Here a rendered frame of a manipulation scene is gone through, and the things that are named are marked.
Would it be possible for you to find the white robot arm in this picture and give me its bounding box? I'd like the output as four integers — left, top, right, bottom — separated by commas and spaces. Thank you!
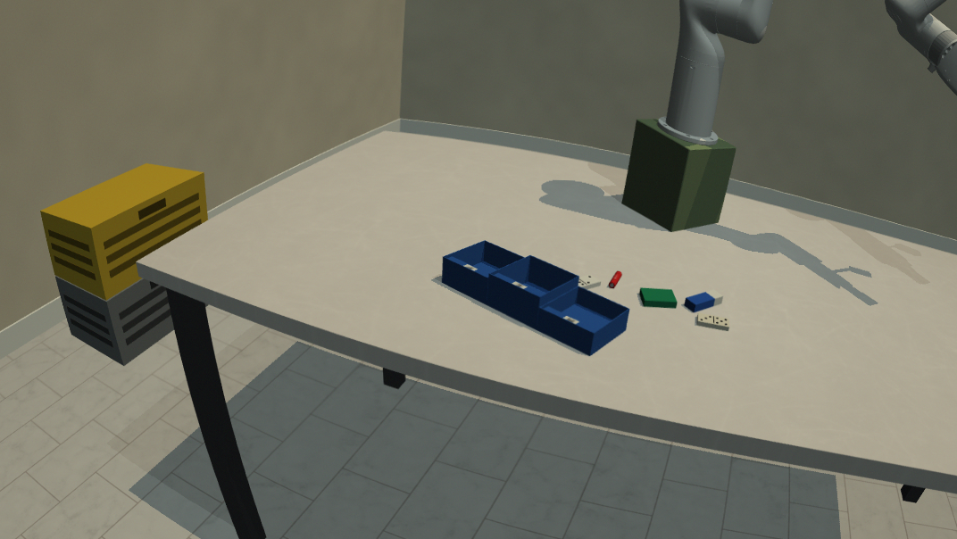
657, 0, 957, 145

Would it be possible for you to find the grey and cream domino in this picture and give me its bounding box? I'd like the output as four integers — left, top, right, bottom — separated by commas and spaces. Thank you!
697, 312, 729, 331

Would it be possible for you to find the white domino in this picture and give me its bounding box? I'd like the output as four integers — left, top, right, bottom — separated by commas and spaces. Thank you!
578, 275, 601, 289

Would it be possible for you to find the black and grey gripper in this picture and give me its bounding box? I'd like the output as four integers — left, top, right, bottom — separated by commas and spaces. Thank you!
936, 39, 957, 95

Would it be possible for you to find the blue rack of bins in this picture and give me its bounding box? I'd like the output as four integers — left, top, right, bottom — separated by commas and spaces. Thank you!
442, 240, 629, 356

